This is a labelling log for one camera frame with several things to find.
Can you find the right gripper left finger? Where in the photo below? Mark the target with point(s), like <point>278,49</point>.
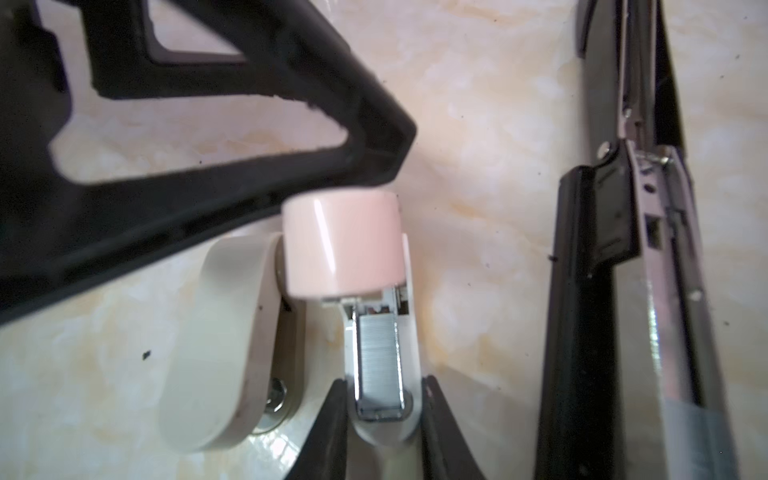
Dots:
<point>324,453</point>

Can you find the beige small stapler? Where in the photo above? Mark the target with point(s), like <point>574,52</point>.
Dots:
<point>238,365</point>

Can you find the pink small stapler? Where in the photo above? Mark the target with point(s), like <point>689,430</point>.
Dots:
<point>346,248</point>

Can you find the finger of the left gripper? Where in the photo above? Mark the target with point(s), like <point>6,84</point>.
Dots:
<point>60,237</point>

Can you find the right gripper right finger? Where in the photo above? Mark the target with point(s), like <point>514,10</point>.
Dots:
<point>445,453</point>

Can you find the black stapler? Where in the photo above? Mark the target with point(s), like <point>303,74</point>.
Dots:
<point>632,386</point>

